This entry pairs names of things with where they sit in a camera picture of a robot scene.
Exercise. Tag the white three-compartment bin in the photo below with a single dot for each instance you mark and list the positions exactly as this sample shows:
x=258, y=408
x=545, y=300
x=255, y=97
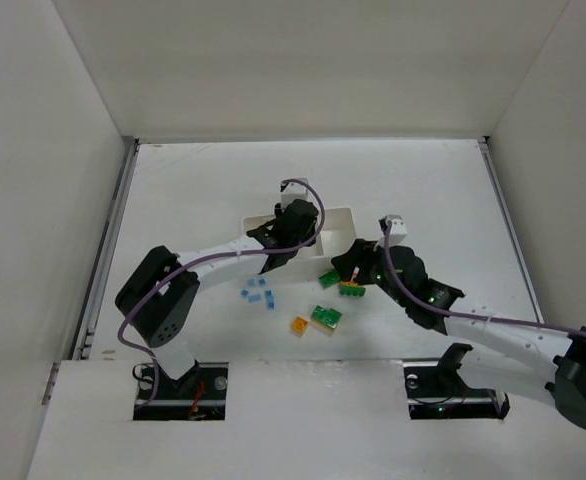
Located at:
x=335, y=238

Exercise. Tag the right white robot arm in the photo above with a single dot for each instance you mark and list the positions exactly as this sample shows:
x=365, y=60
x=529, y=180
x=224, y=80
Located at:
x=537, y=361

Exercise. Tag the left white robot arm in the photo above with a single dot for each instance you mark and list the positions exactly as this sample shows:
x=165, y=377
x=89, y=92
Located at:
x=158, y=296

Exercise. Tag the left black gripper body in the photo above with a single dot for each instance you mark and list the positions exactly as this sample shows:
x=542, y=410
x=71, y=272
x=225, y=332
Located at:
x=271, y=233

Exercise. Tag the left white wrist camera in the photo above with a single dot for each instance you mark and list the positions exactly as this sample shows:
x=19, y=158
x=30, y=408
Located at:
x=291, y=190

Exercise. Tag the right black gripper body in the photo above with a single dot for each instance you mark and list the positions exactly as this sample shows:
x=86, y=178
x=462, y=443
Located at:
x=361, y=257

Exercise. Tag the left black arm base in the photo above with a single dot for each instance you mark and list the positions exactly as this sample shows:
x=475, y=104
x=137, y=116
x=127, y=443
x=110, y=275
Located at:
x=199, y=396

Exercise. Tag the green long lego brick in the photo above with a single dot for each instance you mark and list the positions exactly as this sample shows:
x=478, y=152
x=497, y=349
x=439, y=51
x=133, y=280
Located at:
x=329, y=279

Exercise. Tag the orange flower green lego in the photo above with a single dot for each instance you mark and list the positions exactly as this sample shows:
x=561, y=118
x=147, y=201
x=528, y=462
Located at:
x=351, y=287

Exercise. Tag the small orange lego brick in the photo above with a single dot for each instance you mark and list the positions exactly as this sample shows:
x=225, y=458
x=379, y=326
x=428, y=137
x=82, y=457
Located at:
x=299, y=326

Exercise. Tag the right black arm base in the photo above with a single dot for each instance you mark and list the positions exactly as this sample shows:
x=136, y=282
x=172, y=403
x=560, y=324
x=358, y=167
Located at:
x=435, y=390

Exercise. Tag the green yellow stacked lego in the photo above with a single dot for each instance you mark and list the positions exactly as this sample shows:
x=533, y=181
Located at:
x=326, y=318

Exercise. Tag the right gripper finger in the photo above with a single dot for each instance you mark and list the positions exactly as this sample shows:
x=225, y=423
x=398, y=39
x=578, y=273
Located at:
x=345, y=265
x=362, y=249

